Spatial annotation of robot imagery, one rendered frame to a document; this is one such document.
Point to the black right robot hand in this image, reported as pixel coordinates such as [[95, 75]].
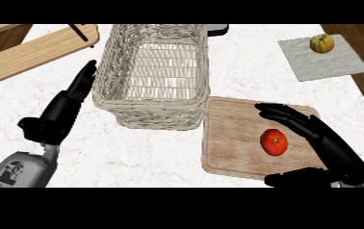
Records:
[[327, 143]]

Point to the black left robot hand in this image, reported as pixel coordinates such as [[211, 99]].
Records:
[[56, 111]]

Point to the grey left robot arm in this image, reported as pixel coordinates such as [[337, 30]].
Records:
[[28, 168]]

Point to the red tomato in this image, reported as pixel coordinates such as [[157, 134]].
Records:
[[274, 142]]

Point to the wooden cutting board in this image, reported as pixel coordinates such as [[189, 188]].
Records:
[[237, 139]]

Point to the pale wicker basket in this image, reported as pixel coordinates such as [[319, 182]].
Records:
[[154, 79]]

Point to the pale wooden drawer front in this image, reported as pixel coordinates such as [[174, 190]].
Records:
[[43, 50]]

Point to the brown wooden panel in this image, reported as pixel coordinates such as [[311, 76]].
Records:
[[13, 34]]

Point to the brown wooden cabinet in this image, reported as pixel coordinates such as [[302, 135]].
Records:
[[352, 46]]

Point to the yellow-green squash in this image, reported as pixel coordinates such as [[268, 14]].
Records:
[[321, 43]]

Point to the dark grey appliance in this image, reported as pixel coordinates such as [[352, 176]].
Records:
[[216, 29]]

